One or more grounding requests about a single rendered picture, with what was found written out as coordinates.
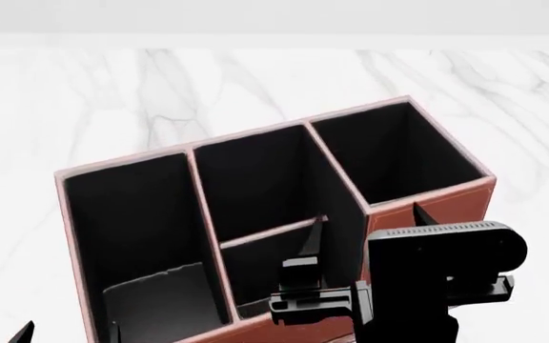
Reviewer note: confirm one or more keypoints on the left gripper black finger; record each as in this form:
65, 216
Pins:
23, 336

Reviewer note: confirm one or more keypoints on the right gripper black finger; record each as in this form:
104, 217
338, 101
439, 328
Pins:
300, 271
423, 216

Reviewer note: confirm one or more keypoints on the brown leather caddy black interior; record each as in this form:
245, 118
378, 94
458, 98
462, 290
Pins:
250, 186

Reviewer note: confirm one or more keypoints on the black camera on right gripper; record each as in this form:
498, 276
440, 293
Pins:
427, 257

